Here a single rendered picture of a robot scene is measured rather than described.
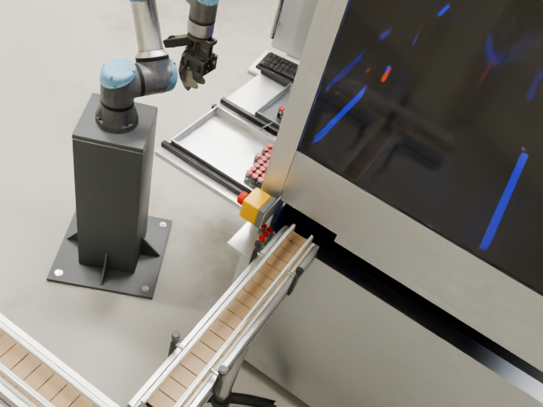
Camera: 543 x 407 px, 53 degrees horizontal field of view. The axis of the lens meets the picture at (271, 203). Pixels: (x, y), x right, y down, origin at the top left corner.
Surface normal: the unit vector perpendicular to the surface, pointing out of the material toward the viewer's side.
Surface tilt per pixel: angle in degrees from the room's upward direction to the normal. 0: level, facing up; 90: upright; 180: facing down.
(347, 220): 90
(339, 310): 90
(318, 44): 90
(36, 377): 0
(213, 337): 0
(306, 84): 90
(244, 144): 0
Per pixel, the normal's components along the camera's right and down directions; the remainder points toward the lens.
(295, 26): -0.41, 0.61
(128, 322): 0.22, -0.66
